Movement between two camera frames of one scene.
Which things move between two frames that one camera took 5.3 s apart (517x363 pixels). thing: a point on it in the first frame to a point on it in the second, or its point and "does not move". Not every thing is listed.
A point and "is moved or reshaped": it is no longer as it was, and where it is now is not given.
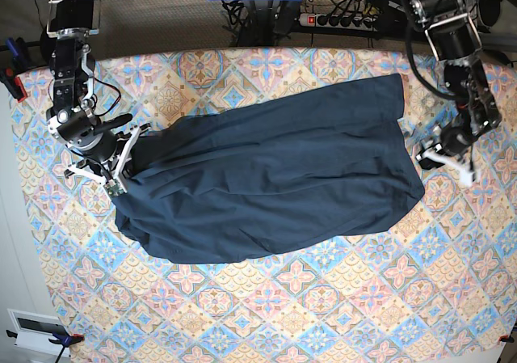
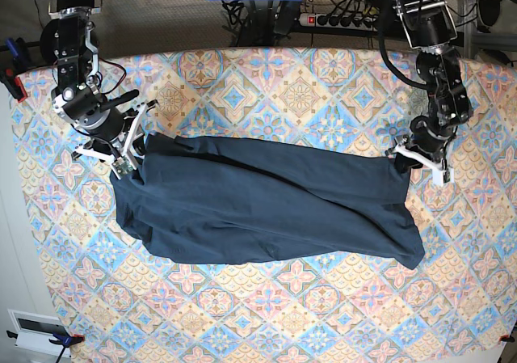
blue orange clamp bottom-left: x=64 y=340 does not move
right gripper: x=455 y=145 to x=426 y=141
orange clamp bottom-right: x=506 y=339 does not move
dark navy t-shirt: x=275 y=177 is moved or reshaped
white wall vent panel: x=34 y=331 does not move
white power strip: x=337 y=21 does not move
